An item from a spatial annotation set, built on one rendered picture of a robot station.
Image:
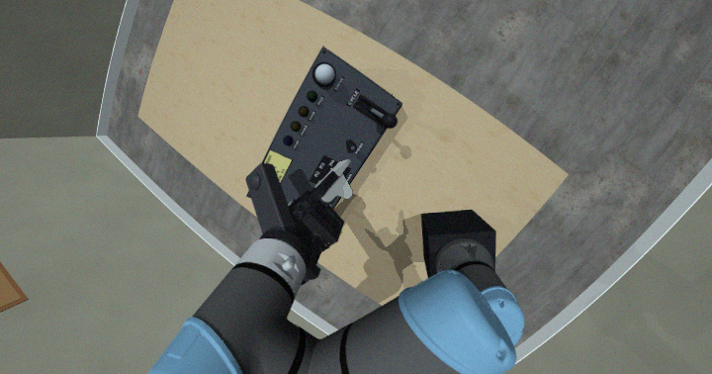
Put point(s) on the dark grey control panel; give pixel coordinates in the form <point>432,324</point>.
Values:
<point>327,122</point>

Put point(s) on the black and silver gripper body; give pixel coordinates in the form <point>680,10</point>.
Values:
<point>318,226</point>

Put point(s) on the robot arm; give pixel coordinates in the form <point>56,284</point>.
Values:
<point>443,325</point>

